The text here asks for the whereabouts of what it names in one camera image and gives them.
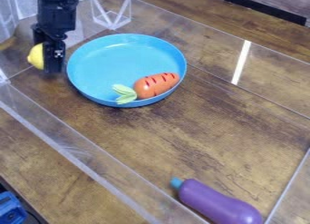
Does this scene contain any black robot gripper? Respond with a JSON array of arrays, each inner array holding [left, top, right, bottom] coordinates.
[[32, 0, 79, 73]]

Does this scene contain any yellow toy lemon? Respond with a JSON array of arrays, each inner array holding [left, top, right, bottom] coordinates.
[[27, 44, 44, 70]]

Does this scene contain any blue round plastic tray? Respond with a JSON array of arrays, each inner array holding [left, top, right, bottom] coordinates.
[[67, 34, 187, 108]]

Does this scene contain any orange toy carrot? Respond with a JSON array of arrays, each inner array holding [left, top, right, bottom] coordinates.
[[112, 73, 180, 104]]

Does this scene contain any blue object at corner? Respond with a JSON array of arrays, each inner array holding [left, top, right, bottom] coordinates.
[[0, 191, 27, 224]]

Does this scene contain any purple toy eggplant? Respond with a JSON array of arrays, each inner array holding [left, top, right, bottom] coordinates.
[[171, 178, 263, 224]]

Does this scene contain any clear acrylic enclosure wall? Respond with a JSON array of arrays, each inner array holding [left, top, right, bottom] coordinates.
[[0, 0, 310, 224]]

